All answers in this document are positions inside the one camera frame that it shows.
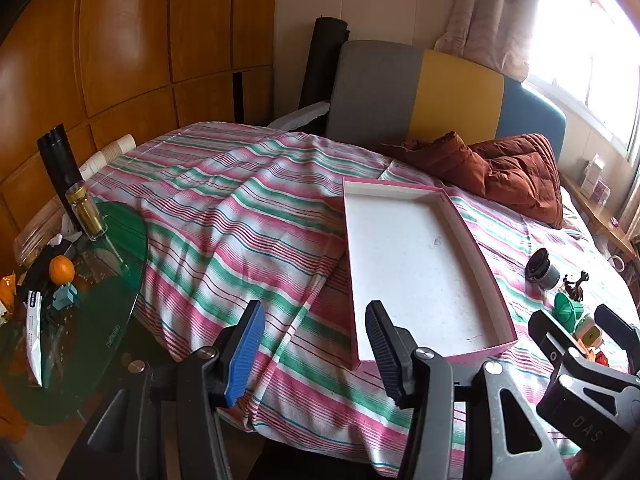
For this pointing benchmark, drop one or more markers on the black rolled mat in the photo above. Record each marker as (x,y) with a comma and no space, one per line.
(320,60)

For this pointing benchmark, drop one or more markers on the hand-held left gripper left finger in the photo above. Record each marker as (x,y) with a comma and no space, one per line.
(245,355)

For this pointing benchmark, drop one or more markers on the black grey cylinder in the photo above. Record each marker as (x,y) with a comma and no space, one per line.
(542,267)

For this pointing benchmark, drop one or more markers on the black cylindrical bottle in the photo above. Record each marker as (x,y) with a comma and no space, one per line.
(60,160)

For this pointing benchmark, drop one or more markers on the window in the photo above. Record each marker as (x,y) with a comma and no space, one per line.
(590,35)

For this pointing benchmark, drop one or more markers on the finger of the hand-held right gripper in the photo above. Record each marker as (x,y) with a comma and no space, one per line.
(547,332)
(617,327)

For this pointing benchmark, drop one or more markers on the grey yellow blue headboard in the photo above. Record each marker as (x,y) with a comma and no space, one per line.
(375,90)

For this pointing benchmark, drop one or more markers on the glass jar with gold lid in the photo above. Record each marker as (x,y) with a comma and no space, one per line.
(87,215)

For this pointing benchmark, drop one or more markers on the orange plastic block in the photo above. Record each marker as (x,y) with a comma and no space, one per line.
(595,355)

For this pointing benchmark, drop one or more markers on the round green glass table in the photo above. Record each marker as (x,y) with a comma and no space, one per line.
(105,310)

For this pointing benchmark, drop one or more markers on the small white box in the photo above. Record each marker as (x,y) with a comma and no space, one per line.
(594,170)

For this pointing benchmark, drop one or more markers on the dark brown plastic toy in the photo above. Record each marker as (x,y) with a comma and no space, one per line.
(575,285)

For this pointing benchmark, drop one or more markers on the small purple box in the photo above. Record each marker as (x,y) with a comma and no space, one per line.
(601,194)

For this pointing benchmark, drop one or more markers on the green plastic funnel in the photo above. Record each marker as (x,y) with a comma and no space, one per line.
(567,310)

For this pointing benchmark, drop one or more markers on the pale pillow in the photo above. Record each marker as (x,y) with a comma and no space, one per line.
(575,210)

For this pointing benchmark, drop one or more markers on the teal small toy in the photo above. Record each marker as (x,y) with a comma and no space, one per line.
(66,297)

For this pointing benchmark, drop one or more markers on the orange fruit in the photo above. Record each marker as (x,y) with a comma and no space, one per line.
(62,269)

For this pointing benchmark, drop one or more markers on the white snack packet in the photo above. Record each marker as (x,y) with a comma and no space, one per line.
(37,335)

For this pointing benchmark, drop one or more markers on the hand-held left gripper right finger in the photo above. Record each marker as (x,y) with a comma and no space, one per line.
(387,355)

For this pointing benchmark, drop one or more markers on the pink-edged white cardboard tray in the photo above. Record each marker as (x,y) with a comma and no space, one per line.
(410,270)

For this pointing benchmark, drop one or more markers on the wooden bedside shelf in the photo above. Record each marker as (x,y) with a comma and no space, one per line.
(600,215)

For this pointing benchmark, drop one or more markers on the beige patterned curtain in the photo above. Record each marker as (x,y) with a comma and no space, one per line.
(490,15)

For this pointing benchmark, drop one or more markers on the wooden wardrobe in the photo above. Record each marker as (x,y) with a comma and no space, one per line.
(125,35)

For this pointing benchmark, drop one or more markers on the pink green striped bedsheet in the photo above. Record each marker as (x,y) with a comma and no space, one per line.
(225,210)

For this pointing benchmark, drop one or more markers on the green grey round toy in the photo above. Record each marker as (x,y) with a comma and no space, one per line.
(590,331)

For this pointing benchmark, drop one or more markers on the stack of paper cups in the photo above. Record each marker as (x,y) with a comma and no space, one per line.
(107,155)

